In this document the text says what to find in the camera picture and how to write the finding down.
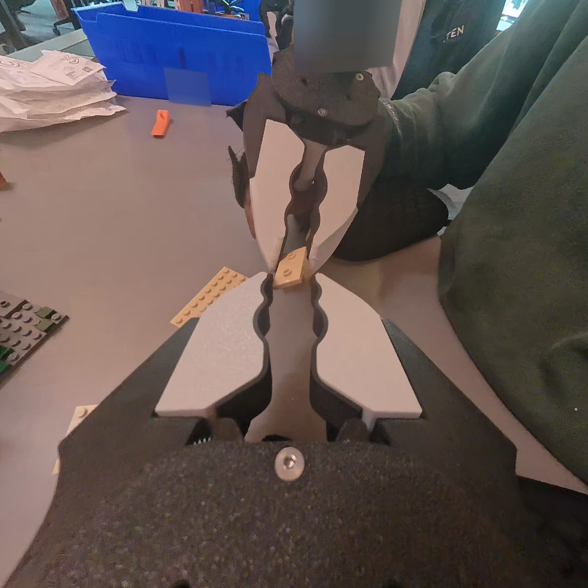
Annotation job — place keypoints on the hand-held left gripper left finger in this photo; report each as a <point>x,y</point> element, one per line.
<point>216,358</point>

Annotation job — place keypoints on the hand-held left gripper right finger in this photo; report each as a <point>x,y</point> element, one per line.
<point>367,358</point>

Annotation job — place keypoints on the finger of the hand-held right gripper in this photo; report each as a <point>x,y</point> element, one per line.
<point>273,183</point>
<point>342,193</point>

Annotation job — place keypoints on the tan toy plate assembly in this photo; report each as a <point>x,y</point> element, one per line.
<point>211,294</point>

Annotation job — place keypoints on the tan two-stud toy plate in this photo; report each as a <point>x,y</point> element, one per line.
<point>289,271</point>

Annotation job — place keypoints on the person's right forearm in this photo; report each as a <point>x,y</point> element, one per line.
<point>436,128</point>

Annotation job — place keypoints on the person's right hand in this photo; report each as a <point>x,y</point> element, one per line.
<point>248,211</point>

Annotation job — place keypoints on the orange toy slope piece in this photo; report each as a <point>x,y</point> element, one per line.
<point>160,124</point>

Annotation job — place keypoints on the green potted plant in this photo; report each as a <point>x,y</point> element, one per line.
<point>227,7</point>

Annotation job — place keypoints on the tan eight-stud toy brick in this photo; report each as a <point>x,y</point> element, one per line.
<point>82,415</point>

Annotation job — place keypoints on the orange cardboard box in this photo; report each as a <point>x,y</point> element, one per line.
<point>188,4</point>

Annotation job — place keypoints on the person's green sweatshirt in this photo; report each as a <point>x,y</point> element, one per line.
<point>528,321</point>

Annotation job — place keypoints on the blue plastic bin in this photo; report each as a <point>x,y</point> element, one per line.
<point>138,55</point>

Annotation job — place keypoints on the grey toy brick castle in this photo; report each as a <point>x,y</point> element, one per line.
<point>23,326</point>

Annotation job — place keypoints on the stack of white paper bags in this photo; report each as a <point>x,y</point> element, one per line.
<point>55,92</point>

